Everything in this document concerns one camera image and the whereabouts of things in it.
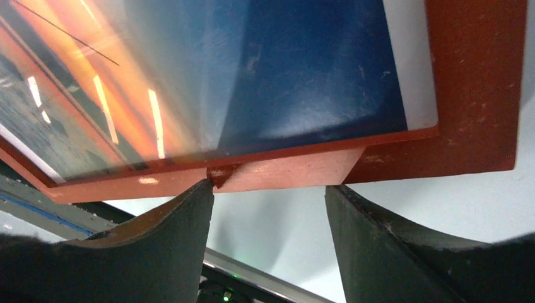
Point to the grey cable duct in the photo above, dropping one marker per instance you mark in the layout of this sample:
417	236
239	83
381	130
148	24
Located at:
30	205

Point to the sunset photo print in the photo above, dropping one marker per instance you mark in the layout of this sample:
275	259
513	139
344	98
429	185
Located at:
250	75

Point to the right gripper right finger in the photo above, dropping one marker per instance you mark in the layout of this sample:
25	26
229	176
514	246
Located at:
384	257

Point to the wooden picture frame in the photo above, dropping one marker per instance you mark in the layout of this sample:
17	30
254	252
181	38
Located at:
477	51

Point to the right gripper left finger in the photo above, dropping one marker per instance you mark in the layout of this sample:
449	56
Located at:
155	257

